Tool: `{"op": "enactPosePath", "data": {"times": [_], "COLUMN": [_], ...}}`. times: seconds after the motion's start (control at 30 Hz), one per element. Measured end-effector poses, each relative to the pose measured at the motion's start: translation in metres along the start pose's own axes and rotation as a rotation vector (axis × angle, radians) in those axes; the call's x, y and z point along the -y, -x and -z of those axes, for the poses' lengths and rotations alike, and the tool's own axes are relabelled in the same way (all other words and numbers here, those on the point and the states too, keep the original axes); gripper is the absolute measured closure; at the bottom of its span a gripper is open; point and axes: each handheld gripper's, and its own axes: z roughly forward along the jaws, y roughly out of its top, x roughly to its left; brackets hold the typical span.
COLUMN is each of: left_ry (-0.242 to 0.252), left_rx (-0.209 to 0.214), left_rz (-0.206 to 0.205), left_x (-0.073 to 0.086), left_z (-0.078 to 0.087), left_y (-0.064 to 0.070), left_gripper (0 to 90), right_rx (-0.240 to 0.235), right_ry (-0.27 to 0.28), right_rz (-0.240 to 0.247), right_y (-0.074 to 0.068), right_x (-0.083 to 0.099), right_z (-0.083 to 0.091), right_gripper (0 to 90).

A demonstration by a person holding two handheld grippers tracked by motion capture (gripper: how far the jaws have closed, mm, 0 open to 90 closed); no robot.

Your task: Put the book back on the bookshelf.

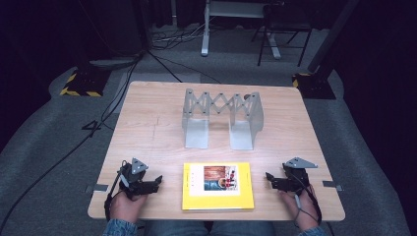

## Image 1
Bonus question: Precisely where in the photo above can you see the black yellow striped stand base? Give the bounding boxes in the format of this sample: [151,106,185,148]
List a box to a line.
[59,66,112,98]
[291,72,337,100]

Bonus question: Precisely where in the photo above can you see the person's right hand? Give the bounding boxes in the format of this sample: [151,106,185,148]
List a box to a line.
[278,185,321,232]

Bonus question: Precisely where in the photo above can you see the yellow book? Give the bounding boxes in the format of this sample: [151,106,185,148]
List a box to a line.
[181,161,256,211]

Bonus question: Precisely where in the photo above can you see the long black floor cable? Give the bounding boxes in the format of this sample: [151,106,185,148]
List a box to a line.
[0,48,147,230]

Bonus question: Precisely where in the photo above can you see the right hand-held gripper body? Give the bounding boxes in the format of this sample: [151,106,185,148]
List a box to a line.
[277,156,319,195]

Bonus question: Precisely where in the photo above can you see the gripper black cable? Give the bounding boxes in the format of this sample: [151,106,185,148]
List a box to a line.
[103,159,129,221]
[287,170,324,228]

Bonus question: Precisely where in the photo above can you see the white desk frame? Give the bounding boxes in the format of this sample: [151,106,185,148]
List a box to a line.
[200,0,283,61]

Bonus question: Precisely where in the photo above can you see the grey tape strip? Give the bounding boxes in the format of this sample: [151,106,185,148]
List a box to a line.
[85,183,109,194]
[322,179,344,193]

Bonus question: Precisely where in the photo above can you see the person's left hand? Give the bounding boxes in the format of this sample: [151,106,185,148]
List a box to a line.
[109,191,149,224]

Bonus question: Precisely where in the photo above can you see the dark slanted stand pole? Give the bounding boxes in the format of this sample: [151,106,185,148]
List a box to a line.
[307,0,362,75]

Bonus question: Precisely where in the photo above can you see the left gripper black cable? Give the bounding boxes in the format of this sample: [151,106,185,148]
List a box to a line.
[103,159,129,221]

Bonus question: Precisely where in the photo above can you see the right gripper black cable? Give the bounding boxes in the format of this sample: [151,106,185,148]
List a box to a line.
[287,170,324,228]

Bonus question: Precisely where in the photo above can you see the grey metal expandable book stand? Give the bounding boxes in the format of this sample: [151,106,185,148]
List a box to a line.
[181,88,266,151]

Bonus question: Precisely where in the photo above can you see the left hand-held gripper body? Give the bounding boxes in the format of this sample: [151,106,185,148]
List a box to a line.
[118,157,155,200]

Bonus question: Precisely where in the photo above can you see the black chair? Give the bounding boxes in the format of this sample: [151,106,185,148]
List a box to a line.
[250,2,314,68]

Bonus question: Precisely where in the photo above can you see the bundle of floor cables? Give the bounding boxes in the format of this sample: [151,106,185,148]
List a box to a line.
[149,22,210,51]

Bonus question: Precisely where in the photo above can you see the person's legs in jeans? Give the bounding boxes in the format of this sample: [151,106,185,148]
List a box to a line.
[143,219,277,236]

